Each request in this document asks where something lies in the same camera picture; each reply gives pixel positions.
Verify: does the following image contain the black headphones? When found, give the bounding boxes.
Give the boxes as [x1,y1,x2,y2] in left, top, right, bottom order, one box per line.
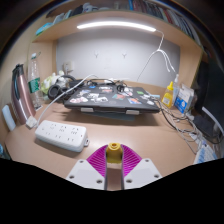
[47,74,79,101]

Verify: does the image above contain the yellow squeeze bottle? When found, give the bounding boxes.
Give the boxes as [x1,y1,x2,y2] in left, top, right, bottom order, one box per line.
[161,80,175,109]

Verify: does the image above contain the pink thermos jug black lid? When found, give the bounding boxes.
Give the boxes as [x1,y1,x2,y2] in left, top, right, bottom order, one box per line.
[10,63,37,126]

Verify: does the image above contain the white cylinder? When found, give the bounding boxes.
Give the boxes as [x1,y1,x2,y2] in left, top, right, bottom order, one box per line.
[1,104,17,132]

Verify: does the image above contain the white wall socket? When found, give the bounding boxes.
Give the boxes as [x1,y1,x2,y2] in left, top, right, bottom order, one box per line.
[63,60,75,73]

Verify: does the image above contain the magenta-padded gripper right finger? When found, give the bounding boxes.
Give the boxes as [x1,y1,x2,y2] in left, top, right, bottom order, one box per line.
[121,143,164,192]

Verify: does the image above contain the thin white hanging cable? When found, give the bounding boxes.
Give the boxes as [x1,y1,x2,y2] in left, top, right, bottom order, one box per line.
[135,29,178,83]

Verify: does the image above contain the grey laptop stand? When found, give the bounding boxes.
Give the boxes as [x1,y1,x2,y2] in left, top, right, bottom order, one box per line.
[79,107,141,121]

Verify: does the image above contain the black cable tangle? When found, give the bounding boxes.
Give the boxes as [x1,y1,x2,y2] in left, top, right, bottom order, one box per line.
[156,99,209,153]

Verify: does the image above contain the black laptop with stickers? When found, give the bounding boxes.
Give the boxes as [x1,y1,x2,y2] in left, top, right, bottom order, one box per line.
[63,84,161,114]

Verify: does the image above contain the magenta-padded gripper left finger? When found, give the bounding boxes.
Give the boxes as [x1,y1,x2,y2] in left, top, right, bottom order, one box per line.
[65,143,108,192]

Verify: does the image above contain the blue and white packet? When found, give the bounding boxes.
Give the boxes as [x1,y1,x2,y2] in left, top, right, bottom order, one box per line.
[174,83,195,115]

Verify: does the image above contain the white led light bar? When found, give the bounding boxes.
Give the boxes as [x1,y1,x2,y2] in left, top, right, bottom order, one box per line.
[76,20,157,33]

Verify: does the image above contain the white power strip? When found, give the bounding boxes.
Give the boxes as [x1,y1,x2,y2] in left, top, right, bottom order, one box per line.
[34,119,90,153]

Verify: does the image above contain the clear plastic bottle green label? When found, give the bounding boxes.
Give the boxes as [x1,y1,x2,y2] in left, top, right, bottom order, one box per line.
[27,52,44,111]

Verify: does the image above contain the wooden shelf unit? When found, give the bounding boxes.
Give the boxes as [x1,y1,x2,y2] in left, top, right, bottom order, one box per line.
[31,0,208,51]

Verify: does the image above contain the green and white plush toy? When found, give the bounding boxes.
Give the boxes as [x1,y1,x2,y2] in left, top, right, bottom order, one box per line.
[40,70,68,96]

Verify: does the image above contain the yellow charger block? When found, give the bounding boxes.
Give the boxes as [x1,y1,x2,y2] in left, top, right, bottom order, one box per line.
[105,142,124,165]

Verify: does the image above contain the white power strip cable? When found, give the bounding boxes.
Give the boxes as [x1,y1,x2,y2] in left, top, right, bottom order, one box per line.
[35,73,99,128]

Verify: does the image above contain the black monitor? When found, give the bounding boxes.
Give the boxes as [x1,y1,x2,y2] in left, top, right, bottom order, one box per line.
[194,61,224,144]

